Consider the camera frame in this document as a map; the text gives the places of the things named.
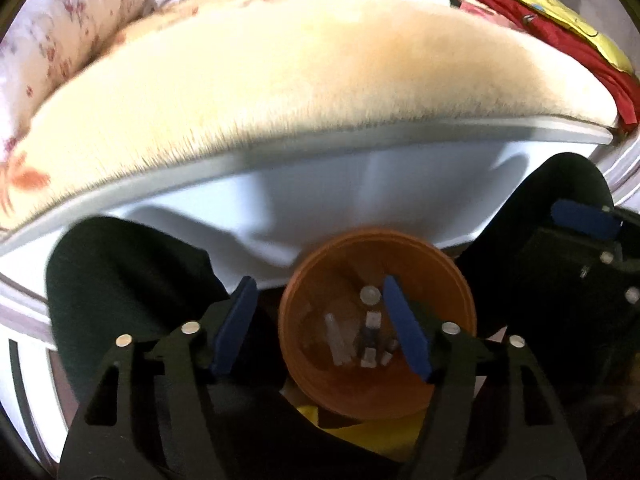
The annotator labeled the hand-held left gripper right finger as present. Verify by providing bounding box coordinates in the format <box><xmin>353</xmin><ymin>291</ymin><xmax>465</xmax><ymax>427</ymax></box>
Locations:
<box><xmin>382</xmin><ymin>275</ymin><xmax>587</xmax><ymax>480</ymax></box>

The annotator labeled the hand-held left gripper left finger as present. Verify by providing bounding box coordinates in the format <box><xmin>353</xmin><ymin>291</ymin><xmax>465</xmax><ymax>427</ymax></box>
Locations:
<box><xmin>59</xmin><ymin>275</ymin><xmax>261</xmax><ymax>480</ymax></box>

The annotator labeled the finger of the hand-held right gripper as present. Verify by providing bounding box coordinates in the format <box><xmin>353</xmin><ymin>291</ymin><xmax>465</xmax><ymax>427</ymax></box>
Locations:
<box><xmin>550</xmin><ymin>199</ymin><xmax>640</xmax><ymax>311</ymax></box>

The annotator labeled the orange plastic bucket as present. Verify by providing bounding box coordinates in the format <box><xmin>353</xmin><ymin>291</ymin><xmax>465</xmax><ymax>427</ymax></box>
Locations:
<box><xmin>278</xmin><ymin>229</ymin><xmax>477</xmax><ymax>420</ymax></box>

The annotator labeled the small white wrapper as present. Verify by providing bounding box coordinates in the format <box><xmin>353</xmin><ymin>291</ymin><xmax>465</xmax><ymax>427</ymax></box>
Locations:
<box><xmin>324</xmin><ymin>312</ymin><xmax>352</xmax><ymax>367</ymax></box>

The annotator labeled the person's left leg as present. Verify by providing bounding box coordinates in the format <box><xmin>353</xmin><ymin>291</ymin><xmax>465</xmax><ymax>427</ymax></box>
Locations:
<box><xmin>46</xmin><ymin>215</ymin><xmax>231</xmax><ymax>403</ymax></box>

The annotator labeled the white bed sheet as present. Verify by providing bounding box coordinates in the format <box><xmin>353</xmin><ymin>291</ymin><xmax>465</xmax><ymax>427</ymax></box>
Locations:
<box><xmin>0</xmin><ymin>115</ymin><xmax>616</xmax><ymax>301</ymax></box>

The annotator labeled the red cloth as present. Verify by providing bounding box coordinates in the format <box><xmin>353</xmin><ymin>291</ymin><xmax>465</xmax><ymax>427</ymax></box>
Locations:
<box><xmin>462</xmin><ymin>0</ymin><xmax>640</xmax><ymax>133</ymax></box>

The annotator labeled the yellow cartoon cloth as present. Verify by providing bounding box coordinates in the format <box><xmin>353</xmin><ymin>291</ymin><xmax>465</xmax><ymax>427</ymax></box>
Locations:
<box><xmin>495</xmin><ymin>0</ymin><xmax>633</xmax><ymax>76</ymax></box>

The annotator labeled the cream floral fleece blanket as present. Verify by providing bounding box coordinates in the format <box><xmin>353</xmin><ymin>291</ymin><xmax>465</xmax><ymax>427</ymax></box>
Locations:
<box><xmin>0</xmin><ymin>0</ymin><xmax>621</xmax><ymax>233</ymax></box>

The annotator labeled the pink floral pillow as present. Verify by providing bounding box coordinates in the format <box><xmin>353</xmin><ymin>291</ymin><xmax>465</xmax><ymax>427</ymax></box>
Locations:
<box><xmin>0</xmin><ymin>0</ymin><xmax>196</xmax><ymax>146</ymax></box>

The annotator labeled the white bed frame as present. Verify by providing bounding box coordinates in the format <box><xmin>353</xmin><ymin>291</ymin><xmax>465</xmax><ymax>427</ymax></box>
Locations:
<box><xmin>0</xmin><ymin>255</ymin><xmax>76</xmax><ymax>466</ymax></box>

